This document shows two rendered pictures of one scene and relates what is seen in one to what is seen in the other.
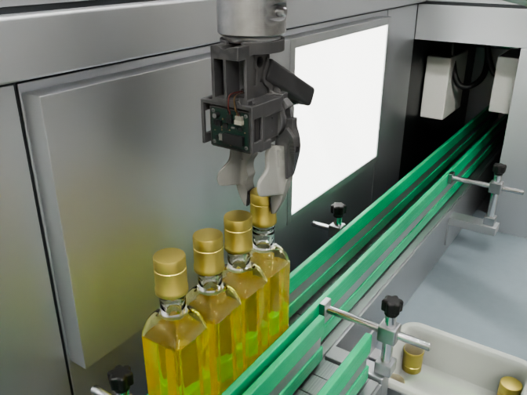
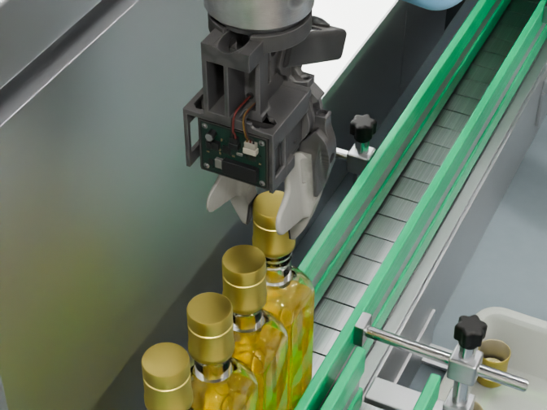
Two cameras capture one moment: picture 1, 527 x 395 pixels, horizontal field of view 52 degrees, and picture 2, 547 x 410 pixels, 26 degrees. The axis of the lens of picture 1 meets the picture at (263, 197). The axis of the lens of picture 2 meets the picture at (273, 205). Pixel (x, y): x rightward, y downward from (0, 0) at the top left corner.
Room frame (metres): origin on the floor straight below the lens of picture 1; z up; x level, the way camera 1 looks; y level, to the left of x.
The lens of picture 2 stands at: (-0.07, 0.10, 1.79)
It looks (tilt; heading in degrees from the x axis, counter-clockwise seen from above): 41 degrees down; 352
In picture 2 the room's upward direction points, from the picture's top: straight up
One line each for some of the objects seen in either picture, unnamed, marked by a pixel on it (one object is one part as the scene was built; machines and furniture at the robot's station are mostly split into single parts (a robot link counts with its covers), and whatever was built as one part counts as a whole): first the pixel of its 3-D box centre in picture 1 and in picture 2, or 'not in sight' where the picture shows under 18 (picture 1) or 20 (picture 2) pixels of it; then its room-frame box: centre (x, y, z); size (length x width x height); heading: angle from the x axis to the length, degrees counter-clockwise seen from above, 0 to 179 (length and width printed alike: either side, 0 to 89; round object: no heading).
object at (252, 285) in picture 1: (240, 334); (247, 405); (0.59, 0.03, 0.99); 0.06 x 0.06 x 0.21; 56
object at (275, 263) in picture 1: (263, 311); (273, 359); (0.64, 0.00, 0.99); 0.06 x 0.06 x 0.21; 55
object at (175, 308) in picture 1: (172, 291); not in sight; (0.49, 0.10, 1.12); 0.03 x 0.03 x 0.05
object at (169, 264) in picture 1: (170, 273); (167, 379); (0.49, 0.10, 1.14); 0.04 x 0.04 x 0.04
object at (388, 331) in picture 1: (372, 330); (439, 361); (0.65, -0.16, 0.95); 0.17 x 0.03 x 0.12; 56
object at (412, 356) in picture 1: (412, 358); (492, 364); (0.77, -0.26, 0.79); 0.04 x 0.04 x 0.04
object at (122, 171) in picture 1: (275, 140); (255, 39); (0.91, -0.02, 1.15); 0.90 x 0.03 x 0.34; 146
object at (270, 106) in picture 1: (248, 93); (255, 87); (0.61, 0.02, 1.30); 0.09 x 0.08 x 0.12; 145
